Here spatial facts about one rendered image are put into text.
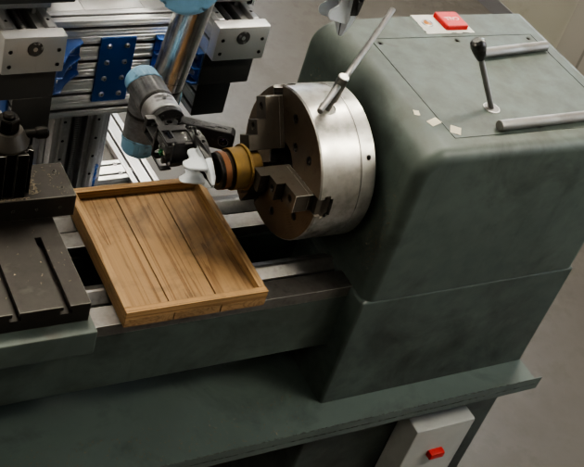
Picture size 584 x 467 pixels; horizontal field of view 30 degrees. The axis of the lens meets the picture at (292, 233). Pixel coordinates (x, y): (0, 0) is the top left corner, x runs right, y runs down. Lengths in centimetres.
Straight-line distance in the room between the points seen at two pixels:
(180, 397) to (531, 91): 101
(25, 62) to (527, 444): 192
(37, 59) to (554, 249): 121
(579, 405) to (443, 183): 166
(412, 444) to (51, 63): 123
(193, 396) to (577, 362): 173
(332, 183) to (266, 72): 251
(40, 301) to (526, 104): 107
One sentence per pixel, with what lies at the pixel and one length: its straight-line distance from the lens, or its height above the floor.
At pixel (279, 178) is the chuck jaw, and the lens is 210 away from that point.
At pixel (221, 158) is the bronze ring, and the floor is 111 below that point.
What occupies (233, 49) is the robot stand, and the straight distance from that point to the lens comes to 255.
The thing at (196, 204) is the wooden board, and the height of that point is 89.
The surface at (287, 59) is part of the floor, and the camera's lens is 469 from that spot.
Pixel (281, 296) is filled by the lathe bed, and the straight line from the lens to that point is 221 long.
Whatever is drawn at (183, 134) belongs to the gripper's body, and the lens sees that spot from 214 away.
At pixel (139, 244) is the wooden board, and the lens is 221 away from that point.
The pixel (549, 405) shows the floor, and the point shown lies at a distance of 359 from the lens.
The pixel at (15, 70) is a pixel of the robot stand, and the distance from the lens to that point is 235.
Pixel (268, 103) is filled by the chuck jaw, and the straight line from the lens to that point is 215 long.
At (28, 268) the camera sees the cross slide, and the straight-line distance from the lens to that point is 199.
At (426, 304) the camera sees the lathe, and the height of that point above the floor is 83.
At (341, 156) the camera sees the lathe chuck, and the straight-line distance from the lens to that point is 208.
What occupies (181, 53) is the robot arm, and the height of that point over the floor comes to 113.
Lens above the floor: 234
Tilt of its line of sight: 39 degrees down
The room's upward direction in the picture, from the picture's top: 19 degrees clockwise
